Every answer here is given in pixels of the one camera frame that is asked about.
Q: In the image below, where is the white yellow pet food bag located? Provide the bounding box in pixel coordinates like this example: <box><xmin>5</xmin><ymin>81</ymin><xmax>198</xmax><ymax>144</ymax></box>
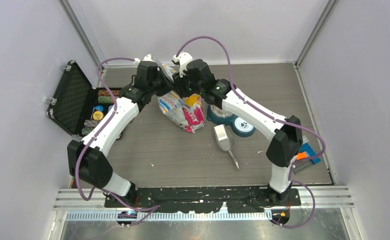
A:
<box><xmin>155</xmin><ymin>59</ymin><xmax>206</xmax><ymax>134</ymax></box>

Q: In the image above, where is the metal food scoop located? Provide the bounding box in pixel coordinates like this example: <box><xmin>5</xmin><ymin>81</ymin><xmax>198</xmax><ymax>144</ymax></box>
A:
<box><xmin>213</xmin><ymin>124</ymin><xmax>240</xmax><ymax>170</ymax></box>

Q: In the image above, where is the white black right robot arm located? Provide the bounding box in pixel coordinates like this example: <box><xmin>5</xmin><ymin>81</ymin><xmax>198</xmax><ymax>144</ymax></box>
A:
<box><xmin>172</xmin><ymin>59</ymin><xmax>303</xmax><ymax>205</ymax></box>

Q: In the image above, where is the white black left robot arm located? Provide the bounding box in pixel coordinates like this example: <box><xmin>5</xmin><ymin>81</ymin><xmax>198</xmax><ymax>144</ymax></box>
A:
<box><xmin>67</xmin><ymin>60</ymin><xmax>168</xmax><ymax>207</ymax></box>

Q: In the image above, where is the teal double pet bowl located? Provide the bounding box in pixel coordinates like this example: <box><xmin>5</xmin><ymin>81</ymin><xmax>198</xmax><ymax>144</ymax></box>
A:
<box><xmin>206</xmin><ymin>105</ymin><xmax>256</xmax><ymax>138</ymax></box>

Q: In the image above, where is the brown poker chip stack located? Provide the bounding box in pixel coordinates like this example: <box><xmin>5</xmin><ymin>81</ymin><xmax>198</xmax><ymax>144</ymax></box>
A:
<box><xmin>97</xmin><ymin>89</ymin><xmax>120</xmax><ymax>97</ymax></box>

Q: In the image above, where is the green poker chip stack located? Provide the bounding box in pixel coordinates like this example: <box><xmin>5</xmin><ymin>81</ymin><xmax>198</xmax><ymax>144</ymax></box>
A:
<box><xmin>97</xmin><ymin>96</ymin><xmax>116</xmax><ymax>105</ymax></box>

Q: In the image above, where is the blue poker chip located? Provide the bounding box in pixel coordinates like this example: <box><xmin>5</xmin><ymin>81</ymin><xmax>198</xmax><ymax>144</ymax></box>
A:
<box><xmin>93</xmin><ymin>105</ymin><xmax>104</xmax><ymax>112</ymax></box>

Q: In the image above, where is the yellow poker chip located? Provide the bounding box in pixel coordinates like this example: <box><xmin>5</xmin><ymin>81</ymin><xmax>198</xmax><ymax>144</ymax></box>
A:
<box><xmin>91</xmin><ymin>110</ymin><xmax>105</xmax><ymax>121</ymax></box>

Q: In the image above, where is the striped poker chip stack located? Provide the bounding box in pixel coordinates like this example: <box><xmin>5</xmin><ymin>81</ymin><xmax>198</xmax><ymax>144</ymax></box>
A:
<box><xmin>83</xmin><ymin>119</ymin><xmax>101</xmax><ymax>128</ymax></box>

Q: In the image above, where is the black foam-lined case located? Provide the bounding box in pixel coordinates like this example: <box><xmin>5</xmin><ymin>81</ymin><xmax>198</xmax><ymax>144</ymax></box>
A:
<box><xmin>45</xmin><ymin>60</ymin><xmax>114</xmax><ymax>138</ymax></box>

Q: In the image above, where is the green striped chip stack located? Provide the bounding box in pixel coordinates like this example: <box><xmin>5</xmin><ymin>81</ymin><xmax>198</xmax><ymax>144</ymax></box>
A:
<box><xmin>81</xmin><ymin>127</ymin><xmax>95</xmax><ymax>137</ymax></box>

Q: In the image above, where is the blue toy brick block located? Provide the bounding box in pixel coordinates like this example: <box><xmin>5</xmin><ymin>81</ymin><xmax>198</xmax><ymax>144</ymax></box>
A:
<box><xmin>299</xmin><ymin>143</ymin><xmax>321</xmax><ymax>165</ymax></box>

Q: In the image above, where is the orange toy brick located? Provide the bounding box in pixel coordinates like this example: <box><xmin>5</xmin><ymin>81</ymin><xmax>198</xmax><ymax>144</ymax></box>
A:
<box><xmin>296</xmin><ymin>151</ymin><xmax>309</xmax><ymax>161</ymax></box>

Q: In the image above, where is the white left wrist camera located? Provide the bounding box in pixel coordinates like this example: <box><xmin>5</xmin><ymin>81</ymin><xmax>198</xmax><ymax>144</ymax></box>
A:
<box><xmin>133</xmin><ymin>54</ymin><xmax>154</xmax><ymax>65</ymax></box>

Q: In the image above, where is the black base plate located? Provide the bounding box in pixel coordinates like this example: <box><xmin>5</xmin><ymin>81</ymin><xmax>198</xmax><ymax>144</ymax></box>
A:
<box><xmin>104</xmin><ymin>186</ymin><xmax>301</xmax><ymax>214</ymax></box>

